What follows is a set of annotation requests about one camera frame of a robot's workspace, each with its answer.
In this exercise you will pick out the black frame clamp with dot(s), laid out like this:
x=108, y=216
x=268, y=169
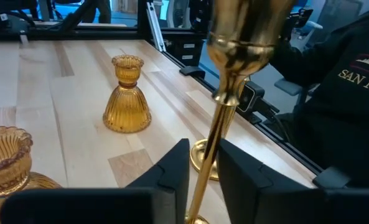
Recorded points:
x=192, y=71
x=330, y=178

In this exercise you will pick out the tall brass candlestick holder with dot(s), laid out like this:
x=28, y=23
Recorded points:
x=199, y=155
x=240, y=46

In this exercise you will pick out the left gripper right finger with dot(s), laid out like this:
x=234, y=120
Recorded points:
x=249, y=186

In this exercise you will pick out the black equipment case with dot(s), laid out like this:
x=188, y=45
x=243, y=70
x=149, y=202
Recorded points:
x=178, y=54

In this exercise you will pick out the person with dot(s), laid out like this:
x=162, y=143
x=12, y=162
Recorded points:
x=343, y=124

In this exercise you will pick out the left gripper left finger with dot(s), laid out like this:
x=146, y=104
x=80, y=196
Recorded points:
x=175, y=174

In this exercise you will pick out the amber ribbed glass candle holder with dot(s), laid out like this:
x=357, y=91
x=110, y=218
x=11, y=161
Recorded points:
x=126, y=105
x=7, y=161

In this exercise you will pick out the black table-level camera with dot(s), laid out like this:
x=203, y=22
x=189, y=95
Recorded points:
x=252, y=96

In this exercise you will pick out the grey office chair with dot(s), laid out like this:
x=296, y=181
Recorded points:
x=288, y=87

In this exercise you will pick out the silver aluminium bar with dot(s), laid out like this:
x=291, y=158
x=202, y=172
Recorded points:
x=154, y=25

